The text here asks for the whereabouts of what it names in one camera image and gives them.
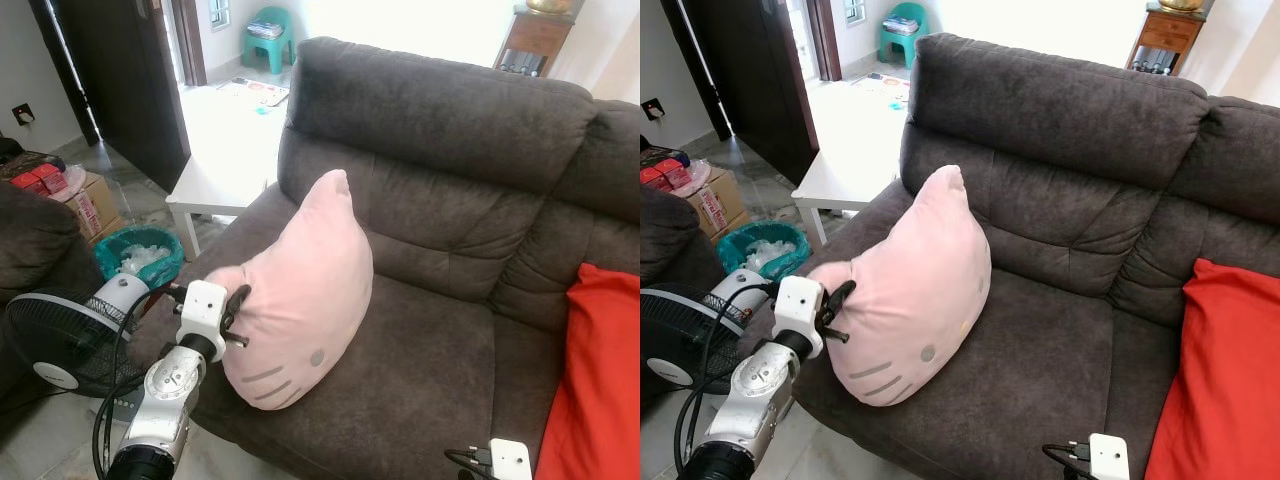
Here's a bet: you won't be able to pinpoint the teal woven basket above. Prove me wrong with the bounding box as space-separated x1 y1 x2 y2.
94 224 187 292
715 219 810 282

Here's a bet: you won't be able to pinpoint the white side table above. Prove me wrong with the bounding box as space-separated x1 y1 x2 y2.
789 74 917 252
164 80 303 262

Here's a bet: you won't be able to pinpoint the dark wooden door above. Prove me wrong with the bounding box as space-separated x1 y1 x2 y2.
28 0 192 193
659 0 822 187

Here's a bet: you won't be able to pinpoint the brown wooden cabinet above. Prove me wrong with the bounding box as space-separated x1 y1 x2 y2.
493 4 574 80
1124 2 1207 77

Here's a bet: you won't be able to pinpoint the white crumpled plastic bags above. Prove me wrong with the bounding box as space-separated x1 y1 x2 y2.
742 238 797 273
118 243 173 278

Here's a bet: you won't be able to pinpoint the black and white floor fan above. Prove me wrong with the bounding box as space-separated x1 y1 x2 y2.
640 267 779 406
0 271 187 421

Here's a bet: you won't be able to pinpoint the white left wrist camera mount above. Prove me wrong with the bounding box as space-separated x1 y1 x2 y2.
773 275 827 360
175 280 230 347

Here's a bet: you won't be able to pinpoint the colourful floor mat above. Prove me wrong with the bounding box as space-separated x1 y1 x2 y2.
849 71 914 102
218 77 292 107

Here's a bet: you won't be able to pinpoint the teal plastic chair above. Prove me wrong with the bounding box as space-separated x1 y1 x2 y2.
241 6 298 75
877 1 930 70

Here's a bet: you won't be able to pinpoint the cardboard box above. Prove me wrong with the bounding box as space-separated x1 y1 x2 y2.
49 169 128 243
684 164 753 242

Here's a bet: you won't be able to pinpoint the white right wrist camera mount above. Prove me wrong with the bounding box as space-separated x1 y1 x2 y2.
1087 432 1132 480
488 437 534 480

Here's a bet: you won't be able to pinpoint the pink cat face pillow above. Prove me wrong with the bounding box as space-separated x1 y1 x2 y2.
807 164 994 408
202 168 376 412

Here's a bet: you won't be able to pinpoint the dark grey armchair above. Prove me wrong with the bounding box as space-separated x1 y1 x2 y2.
0 180 104 401
640 184 728 301

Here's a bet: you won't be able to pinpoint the dark grey fabric sofa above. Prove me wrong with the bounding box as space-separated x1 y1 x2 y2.
128 36 641 480
745 31 1280 480

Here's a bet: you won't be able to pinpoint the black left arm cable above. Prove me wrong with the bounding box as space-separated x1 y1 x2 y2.
91 284 192 480
674 282 787 477

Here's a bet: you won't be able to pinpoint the red pillow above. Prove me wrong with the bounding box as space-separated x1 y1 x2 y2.
534 261 641 480
1144 257 1280 480

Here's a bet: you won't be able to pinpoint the red packets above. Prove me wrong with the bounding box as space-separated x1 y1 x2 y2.
640 148 693 193
8 163 69 198

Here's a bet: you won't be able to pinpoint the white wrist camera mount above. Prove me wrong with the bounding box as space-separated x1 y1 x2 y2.
773 275 827 360
175 280 230 347
1087 432 1132 480
488 437 534 480

